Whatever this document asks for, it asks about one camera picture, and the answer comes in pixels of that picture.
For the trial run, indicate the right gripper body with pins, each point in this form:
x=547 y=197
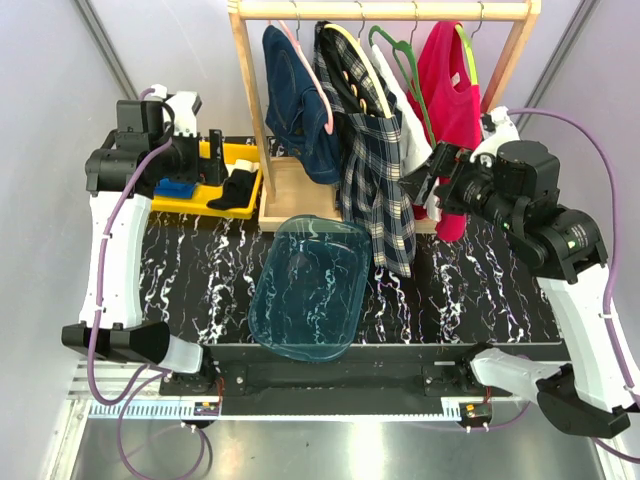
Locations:
x=470 y=178

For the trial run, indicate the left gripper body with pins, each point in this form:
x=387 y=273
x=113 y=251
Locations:
x=188 y=164

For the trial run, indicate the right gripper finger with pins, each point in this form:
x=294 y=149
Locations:
x=426 y=194
x=413 y=182

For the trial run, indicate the navy plaid skirt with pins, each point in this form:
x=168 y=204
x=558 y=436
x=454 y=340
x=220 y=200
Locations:
x=369 y=190

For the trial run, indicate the pink plastic hanger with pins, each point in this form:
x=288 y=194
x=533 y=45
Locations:
x=320 y=85

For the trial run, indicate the blue denim skirt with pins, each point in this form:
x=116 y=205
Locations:
x=317 y=151

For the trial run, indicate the cream plastic hanger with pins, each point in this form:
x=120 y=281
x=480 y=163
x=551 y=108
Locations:
x=387 y=112

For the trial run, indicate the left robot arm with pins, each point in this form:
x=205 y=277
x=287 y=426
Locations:
x=154 y=139

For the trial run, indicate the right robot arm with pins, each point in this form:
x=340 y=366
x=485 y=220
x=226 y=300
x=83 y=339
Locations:
x=514 y=187

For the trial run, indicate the dark green hanger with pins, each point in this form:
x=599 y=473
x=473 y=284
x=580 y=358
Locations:
x=413 y=83

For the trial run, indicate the lime green hanger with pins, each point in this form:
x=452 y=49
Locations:
x=469 y=55

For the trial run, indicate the blue cloth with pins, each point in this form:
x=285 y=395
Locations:
x=173 y=189

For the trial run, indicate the white garment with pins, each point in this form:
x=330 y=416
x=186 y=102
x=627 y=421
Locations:
x=414 y=146

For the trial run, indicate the yellow plastic tray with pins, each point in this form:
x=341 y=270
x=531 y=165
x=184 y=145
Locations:
x=197 y=205

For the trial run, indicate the black and white sock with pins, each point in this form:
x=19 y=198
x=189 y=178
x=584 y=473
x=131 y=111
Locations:
x=237 y=187

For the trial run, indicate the red shirt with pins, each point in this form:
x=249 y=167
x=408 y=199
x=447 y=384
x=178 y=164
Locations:
x=452 y=102

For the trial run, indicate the wooden clothes rack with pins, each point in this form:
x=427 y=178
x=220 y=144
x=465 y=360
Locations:
x=287 y=190

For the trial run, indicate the teal transparent basin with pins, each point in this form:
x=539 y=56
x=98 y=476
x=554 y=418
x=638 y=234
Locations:
x=308 y=299

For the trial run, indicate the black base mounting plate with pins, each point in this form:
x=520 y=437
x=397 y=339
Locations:
x=378 y=379

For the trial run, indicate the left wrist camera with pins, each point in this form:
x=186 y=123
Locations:
x=185 y=106

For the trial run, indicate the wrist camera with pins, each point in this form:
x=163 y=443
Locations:
x=185 y=106
x=498 y=129

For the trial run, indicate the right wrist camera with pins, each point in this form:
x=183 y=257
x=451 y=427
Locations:
x=498 y=129

